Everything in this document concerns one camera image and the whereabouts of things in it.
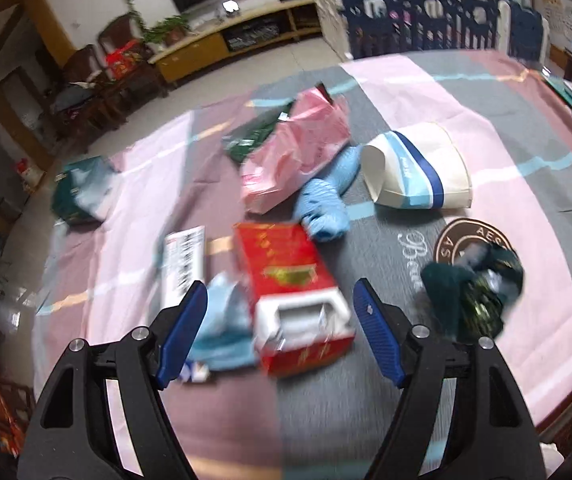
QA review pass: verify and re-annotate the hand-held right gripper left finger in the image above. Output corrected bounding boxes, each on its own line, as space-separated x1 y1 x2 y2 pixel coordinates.
16 280 210 480

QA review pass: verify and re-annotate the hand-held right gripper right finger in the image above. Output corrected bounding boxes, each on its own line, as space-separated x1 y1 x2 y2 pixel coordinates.
353 278 546 480

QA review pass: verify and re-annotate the white blue toothpaste box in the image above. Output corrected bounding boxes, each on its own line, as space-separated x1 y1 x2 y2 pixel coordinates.
158 225 211 386

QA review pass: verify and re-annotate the dark green packet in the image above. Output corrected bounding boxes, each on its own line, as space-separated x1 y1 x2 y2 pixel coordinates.
222 110 291 163
421 242 525 343

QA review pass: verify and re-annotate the red cardboard box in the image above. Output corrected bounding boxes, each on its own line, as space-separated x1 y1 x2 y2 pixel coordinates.
233 222 357 378

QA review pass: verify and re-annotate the white blue paper cup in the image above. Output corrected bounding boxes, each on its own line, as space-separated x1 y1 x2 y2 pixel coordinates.
361 122 474 211

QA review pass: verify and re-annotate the pink plastic bag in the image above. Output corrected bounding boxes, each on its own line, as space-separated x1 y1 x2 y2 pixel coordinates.
240 87 353 216

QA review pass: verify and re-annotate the dark green tissue box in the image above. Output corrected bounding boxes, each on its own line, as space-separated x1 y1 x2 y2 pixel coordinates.
51 156 119 226

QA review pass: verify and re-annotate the red white bag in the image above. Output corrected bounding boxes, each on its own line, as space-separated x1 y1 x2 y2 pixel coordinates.
13 157 47 191

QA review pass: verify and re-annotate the plaid tablecloth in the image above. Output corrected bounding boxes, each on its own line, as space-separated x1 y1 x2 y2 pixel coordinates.
31 50 572 480

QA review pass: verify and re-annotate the dark wooden armchair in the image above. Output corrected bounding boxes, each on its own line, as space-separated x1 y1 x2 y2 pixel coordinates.
48 45 127 156
97 14 167 106

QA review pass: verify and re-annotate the black bag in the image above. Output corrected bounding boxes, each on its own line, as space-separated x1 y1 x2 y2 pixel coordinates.
53 85 97 113

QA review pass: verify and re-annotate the wooden TV cabinet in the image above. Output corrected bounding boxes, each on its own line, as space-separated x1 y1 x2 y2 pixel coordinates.
148 0 324 86

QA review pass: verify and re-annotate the red gift box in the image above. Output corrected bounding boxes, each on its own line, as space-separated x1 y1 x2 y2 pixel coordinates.
105 42 142 78

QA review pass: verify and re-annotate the potted green plant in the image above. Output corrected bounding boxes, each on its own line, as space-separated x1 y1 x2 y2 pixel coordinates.
141 15 191 46

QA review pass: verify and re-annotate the black audio amplifier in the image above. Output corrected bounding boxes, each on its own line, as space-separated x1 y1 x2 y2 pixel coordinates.
223 17 287 51

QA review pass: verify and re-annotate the blue white playpen fence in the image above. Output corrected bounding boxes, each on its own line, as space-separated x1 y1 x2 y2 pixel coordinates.
311 0 551 63

